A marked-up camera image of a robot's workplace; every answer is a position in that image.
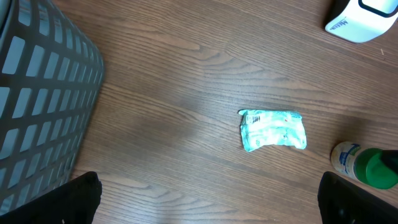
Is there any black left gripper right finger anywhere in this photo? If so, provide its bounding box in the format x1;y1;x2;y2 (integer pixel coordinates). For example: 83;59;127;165
318;172;397;224

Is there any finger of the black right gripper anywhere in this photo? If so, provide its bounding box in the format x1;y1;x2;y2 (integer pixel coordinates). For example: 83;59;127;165
381;150;398;174

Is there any white barcode scanner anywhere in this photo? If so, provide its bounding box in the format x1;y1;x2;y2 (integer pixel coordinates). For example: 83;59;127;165
325;0;397;43

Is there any teal wet wipes pack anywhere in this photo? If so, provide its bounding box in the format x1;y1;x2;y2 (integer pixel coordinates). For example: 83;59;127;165
238;110;307;152

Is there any grey plastic mesh basket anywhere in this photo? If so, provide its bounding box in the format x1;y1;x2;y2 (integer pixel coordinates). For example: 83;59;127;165
1;0;105;214

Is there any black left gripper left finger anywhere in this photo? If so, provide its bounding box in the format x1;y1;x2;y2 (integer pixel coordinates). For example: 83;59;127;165
1;171;102;224

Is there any green lid plastic jar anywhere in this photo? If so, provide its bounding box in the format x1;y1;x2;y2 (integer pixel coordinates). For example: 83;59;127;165
330;141;397;190

